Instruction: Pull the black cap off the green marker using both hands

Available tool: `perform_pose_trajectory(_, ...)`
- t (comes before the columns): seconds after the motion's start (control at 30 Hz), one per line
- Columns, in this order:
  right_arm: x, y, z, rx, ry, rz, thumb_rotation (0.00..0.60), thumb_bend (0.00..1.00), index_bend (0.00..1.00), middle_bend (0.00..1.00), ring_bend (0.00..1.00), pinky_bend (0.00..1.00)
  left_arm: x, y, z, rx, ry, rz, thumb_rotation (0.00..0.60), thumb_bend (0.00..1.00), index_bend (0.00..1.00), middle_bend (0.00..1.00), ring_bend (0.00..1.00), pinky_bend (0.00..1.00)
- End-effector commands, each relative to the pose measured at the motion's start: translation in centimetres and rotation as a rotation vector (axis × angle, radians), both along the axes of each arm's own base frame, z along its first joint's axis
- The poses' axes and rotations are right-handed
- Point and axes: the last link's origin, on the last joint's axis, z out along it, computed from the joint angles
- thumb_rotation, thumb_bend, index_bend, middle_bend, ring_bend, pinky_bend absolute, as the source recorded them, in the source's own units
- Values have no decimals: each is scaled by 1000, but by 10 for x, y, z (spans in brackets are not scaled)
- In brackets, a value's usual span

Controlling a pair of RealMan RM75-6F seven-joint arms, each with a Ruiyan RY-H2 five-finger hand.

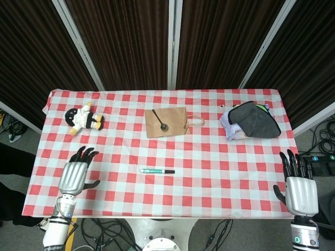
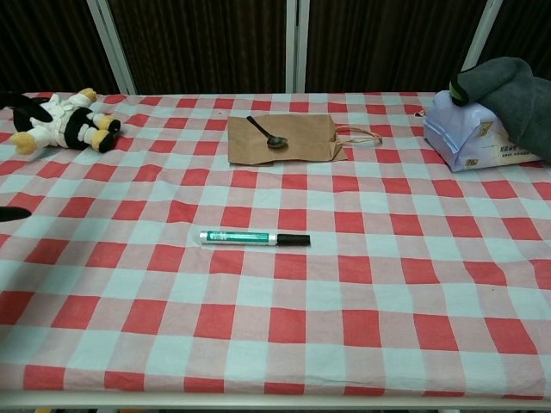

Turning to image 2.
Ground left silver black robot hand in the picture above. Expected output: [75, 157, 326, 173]
[0, 206, 34, 224]

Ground green white marker body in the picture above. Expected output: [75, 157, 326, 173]
[199, 230, 280, 247]

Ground black pen cap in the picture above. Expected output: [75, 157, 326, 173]
[276, 233, 313, 249]

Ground black white plush toy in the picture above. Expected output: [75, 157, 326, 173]
[0, 87, 122, 155]

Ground dark corrugated partition panel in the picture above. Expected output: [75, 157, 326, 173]
[0, 0, 121, 94]
[106, 0, 288, 94]
[305, 0, 484, 94]
[485, 0, 551, 79]

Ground black plastic spoon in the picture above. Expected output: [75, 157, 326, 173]
[245, 114, 289, 151]

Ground red white checkered tablecloth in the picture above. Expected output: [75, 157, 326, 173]
[0, 90, 551, 399]

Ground brown paper bag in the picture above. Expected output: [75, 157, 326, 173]
[226, 114, 385, 167]

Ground green black item under towel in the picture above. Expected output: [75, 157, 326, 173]
[448, 78, 471, 108]

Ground white tissue pack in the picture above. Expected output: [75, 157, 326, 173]
[421, 89, 546, 174]

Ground white partition post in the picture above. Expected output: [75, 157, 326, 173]
[84, 0, 139, 96]
[461, 0, 505, 73]
[285, 0, 309, 94]

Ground white table frame edge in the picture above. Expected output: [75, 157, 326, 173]
[0, 393, 551, 410]

